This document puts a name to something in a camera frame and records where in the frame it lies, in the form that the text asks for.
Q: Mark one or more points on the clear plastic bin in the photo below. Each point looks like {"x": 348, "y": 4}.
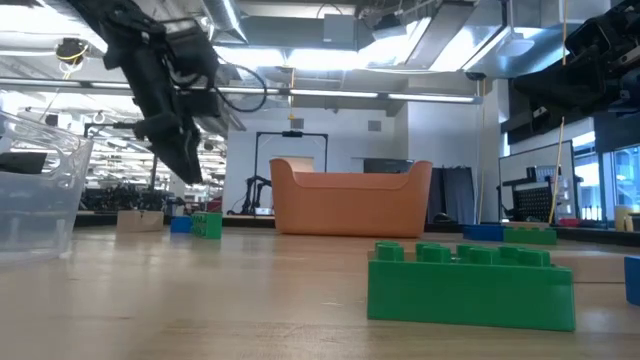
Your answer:
{"x": 40, "y": 210}

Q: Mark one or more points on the silver ventilation duct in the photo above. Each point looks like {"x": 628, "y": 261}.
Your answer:
{"x": 450, "y": 35}

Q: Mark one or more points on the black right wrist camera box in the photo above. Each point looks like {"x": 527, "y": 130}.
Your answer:
{"x": 590, "y": 35}

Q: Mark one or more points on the blue toy brick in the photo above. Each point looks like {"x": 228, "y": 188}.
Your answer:
{"x": 482, "y": 233}
{"x": 180, "y": 225}
{"x": 633, "y": 280}

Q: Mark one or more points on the black background robot arm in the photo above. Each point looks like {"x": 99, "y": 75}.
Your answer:
{"x": 250, "y": 195}

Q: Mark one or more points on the dark grey cabinet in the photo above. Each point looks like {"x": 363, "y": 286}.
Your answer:
{"x": 452, "y": 195}

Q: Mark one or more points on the black pegboard organiser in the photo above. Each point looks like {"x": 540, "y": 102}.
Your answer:
{"x": 532, "y": 202}

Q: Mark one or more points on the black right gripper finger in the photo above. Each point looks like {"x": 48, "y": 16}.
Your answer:
{"x": 560, "y": 87}

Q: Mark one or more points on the long ceiling light strip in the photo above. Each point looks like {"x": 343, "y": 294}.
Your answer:
{"x": 330, "y": 93}

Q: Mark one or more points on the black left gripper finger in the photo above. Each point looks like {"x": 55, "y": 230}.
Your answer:
{"x": 196, "y": 160}
{"x": 167, "y": 142}

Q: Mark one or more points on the black camera gantry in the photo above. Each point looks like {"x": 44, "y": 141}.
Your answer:
{"x": 291, "y": 134}

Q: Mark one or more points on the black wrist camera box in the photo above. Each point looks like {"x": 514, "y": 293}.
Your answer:
{"x": 590, "y": 35}
{"x": 192, "y": 65}

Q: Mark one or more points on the plain wooden block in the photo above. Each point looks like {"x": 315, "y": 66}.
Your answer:
{"x": 525, "y": 225}
{"x": 140, "y": 221}

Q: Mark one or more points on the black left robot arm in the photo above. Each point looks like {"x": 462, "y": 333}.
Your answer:
{"x": 110, "y": 12}

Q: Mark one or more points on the orange plastic bin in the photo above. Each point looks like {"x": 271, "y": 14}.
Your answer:
{"x": 350, "y": 210}

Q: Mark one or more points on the red container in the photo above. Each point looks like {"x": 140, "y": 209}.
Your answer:
{"x": 569, "y": 222}

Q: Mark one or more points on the black aluminium table frame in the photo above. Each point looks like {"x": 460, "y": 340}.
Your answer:
{"x": 95, "y": 220}

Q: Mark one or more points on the whiteboard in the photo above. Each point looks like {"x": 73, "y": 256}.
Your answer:
{"x": 535, "y": 157}

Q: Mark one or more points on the cluttered workbench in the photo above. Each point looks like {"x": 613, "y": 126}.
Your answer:
{"x": 120, "y": 197}

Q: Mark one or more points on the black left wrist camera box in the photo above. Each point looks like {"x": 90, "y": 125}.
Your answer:
{"x": 192, "y": 65}

